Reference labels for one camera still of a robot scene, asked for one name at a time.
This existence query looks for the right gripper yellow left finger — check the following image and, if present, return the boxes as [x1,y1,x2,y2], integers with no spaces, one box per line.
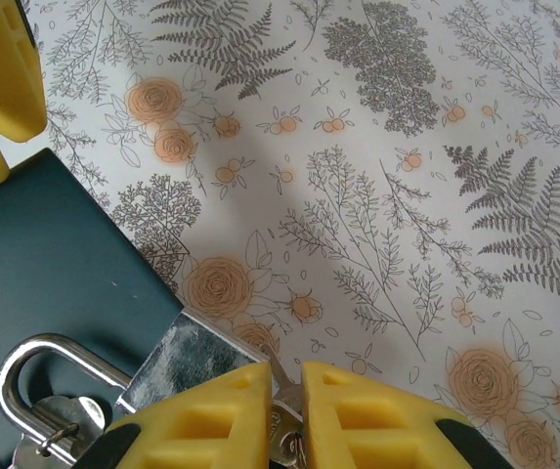
[71,362,274,469]

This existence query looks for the blue starry night tin box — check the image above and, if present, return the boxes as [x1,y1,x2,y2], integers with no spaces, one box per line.
[0,149,186,469]

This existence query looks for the small keys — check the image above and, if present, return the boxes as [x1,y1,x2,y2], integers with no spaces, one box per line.
[258,341,311,469]

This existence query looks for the floral patterned table cover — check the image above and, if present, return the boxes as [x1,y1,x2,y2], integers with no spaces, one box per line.
[15,0,560,469]

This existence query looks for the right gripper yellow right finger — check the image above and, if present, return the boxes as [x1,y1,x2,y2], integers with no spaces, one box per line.
[300,361,515,469]

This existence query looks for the small silver padlock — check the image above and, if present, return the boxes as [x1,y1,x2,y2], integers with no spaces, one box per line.
[0,312,267,444]

